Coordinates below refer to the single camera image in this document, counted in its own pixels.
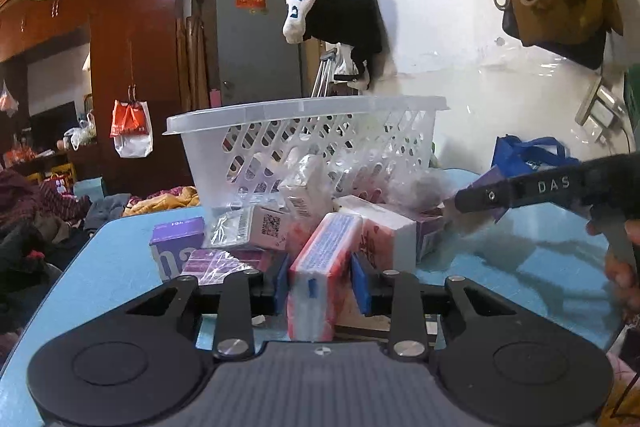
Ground pile of dark clothes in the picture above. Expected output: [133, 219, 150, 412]
[0, 168, 94, 334]

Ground blue tote bag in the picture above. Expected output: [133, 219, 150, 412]
[492, 135, 582, 181]

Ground brown wooden wardrobe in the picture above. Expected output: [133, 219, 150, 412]
[0, 0, 187, 198]

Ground wooden boards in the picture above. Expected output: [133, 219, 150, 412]
[174, 0, 216, 114]

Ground yellow stool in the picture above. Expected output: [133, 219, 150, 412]
[27, 161, 76, 184]

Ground grey door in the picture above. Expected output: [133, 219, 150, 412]
[214, 0, 304, 108]

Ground grey cloth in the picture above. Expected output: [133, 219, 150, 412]
[84, 194, 132, 231]

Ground yellow cloth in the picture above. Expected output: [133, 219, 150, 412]
[122, 185, 201, 217]

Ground person's right hand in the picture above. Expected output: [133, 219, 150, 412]
[586, 217, 640, 325]

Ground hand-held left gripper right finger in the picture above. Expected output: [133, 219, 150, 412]
[349, 252, 517, 361]

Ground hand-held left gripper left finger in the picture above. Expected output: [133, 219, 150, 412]
[124, 253, 293, 362]

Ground grey white box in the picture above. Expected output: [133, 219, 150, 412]
[207, 204, 289, 251]

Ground clear bag of white contents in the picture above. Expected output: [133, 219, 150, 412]
[389, 167, 447, 208]

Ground hanging white plastic bag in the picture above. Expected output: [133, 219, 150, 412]
[0, 79, 20, 118]

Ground patterned purple box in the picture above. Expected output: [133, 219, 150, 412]
[182, 248, 274, 281]

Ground purple box with white letters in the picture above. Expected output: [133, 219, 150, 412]
[149, 216, 206, 283]

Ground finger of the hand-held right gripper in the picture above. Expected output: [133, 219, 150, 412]
[454, 163, 592, 214]

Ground black television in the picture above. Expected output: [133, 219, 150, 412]
[29, 101, 79, 148]

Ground teal box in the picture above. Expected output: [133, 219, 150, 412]
[73, 176, 105, 198]

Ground white red patterned box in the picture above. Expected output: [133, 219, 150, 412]
[334, 195, 419, 276]

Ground orange and white plastic bag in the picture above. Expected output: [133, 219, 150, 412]
[109, 99, 154, 158]

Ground pink and white pack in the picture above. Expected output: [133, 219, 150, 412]
[287, 212, 364, 342]

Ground red cartoon bag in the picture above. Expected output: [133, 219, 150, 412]
[42, 174, 76, 196]

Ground metal crutches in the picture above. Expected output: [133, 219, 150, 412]
[309, 48, 342, 99]

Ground pale box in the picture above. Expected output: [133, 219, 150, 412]
[277, 155, 335, 222]

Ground white plastic basket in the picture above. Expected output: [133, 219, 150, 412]
[163, 95, 450, 221]

